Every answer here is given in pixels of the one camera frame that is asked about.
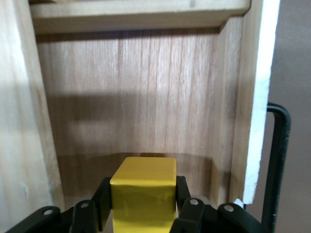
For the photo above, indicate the wooden cabinet box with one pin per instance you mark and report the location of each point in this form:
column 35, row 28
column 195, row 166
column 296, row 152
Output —
column 19, row 121

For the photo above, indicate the brown table cloth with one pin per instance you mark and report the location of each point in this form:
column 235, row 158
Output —
column 298, row 72

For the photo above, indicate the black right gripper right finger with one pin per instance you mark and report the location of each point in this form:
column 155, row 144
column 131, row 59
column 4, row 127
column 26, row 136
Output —
column 194, row 216

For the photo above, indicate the yellow wooden block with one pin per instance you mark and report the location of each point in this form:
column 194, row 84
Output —
column 143, row 199

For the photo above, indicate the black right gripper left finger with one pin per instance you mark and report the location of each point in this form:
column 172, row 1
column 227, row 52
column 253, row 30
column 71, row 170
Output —
column 82, row 218

